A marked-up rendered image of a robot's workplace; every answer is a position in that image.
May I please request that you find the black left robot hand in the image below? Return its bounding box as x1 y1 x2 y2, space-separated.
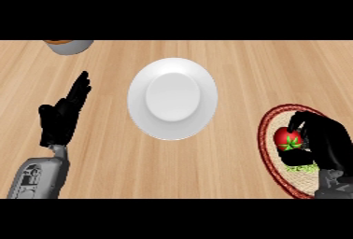
37 70 93 148

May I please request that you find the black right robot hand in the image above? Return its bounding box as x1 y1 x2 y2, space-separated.
277 110 353 172

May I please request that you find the red tomato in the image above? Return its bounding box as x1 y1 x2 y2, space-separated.
273 126 304 152

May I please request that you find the white oval plate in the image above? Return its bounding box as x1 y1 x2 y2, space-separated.
127 57 218 141

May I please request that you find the grey bowl with orange content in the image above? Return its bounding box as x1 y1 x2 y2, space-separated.
42 39 94 56

